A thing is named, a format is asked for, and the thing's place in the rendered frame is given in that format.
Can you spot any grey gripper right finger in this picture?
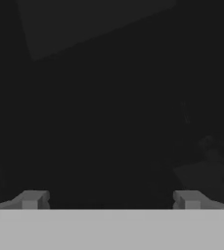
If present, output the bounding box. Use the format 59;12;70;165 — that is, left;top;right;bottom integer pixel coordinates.
172;189;224;210

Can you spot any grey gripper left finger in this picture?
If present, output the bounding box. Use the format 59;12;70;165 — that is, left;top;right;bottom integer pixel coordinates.
0;189;51;210

